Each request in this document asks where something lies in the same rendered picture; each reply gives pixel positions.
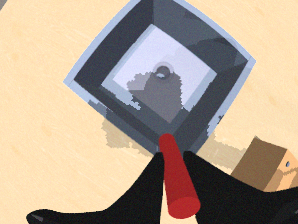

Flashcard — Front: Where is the red peg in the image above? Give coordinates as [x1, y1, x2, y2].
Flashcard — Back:
[158, 133, 201, 220]

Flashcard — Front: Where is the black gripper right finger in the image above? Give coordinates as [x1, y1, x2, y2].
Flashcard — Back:
[184, 151, 298, 224]

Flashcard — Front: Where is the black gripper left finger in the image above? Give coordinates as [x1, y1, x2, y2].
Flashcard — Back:
[27, 152, 165, 224]

